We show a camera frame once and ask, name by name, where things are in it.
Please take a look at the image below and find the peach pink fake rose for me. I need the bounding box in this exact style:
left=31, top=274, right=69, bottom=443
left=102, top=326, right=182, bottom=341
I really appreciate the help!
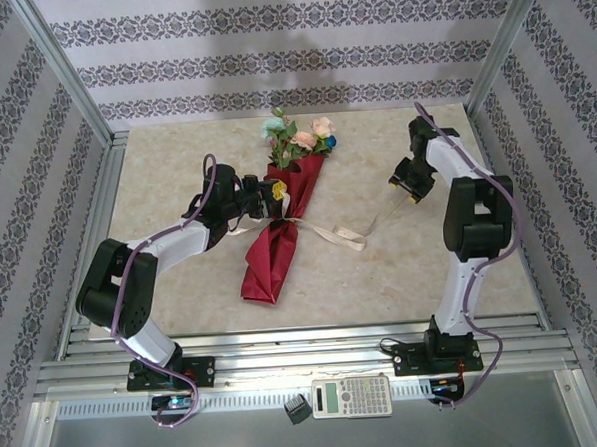
left=289, top=129, right=320, bottom=153

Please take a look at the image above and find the red maroon wrapping paper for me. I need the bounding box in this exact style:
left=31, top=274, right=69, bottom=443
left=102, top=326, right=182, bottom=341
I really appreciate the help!
left=233, top=154, right=337, bottom=307

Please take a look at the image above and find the light teal fake flower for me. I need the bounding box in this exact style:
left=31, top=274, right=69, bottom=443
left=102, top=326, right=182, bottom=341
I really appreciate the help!
left=258, top=105, right=302, bottom=171

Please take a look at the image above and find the beige ribbon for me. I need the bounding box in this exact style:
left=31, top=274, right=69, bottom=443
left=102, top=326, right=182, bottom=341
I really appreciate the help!
left=225, top=184, right=417, bottom=259

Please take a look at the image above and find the pale peach fake rose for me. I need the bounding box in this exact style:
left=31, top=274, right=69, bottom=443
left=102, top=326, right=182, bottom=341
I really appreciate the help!
left=308, top=114, right=338, bottom=138

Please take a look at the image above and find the small controller circuit board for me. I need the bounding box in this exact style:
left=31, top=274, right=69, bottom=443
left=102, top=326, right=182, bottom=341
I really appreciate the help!
left=429, top=377, right=466, bottom=394
left=149, top=393, right=194, bottom=411

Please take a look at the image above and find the grey scientific calculator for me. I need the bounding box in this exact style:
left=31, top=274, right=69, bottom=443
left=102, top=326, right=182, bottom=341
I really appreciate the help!
left=310, top=373, right=394, bottom=422

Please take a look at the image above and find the small black ribbed block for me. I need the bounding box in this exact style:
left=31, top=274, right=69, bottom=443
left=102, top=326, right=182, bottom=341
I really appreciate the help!
left=282, top=393, right=310, bottom=425

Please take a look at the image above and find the steel sheet panel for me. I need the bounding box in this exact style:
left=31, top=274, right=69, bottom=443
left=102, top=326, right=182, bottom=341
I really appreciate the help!
left=16, top=371, right=597, bottom=447

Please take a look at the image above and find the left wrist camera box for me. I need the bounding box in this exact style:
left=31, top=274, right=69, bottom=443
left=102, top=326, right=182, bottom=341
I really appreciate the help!
left=200, top=161, right=242, bottom=202

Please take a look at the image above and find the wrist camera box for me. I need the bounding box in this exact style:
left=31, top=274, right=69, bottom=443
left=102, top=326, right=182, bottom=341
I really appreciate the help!
left=406, top=116, right=430, bottom=155
left=200, top=161, right=242, bottom=202

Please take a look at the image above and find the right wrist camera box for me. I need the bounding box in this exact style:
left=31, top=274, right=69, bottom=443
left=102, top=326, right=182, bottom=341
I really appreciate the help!
left=406, top=116, right=430, bottom=155

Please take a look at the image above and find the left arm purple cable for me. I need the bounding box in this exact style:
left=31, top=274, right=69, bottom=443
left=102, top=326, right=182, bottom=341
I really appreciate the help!
left=102, top=151, right=255, bottom=432

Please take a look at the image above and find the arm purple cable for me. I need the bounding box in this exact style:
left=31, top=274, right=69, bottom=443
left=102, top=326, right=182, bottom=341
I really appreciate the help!
left=413, top=96, right=532, bottom=412
left=102, top=151, right=255, bottom=432

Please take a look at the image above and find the aluminium side rail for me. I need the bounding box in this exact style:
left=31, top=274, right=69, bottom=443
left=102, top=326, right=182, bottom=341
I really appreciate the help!
left=466, top=109, right=554, bottom=334
left=43, top=130, right=139, bottom=360

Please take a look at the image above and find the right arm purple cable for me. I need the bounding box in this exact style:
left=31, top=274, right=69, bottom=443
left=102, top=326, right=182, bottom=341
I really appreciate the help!
left=413, top=96, right=532, bottom=412

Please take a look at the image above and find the aluminium frame post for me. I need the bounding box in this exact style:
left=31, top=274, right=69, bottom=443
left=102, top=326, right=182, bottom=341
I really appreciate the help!
left=7, top=0, right=116, bottom=152
left=458, top=0, right=558, bottom=121

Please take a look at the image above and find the thin black cable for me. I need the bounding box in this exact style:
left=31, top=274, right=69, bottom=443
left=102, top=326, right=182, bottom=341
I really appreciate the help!
left=379, top=336, right=403, bottom=364

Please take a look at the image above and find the aluminium front rail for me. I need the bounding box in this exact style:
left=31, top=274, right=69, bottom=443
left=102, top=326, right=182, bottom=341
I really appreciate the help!
left=31, top=311, right=582, bottom=399

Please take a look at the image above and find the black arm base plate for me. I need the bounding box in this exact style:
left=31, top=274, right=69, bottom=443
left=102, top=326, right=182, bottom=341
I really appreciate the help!
left=124, top=355, right=218, bottom=394
left=392, top=337, right=484, bottom=379

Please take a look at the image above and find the perforated metal cable tray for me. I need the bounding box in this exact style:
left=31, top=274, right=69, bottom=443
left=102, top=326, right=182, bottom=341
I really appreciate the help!
left=53, top=379, right=437, bottom=422

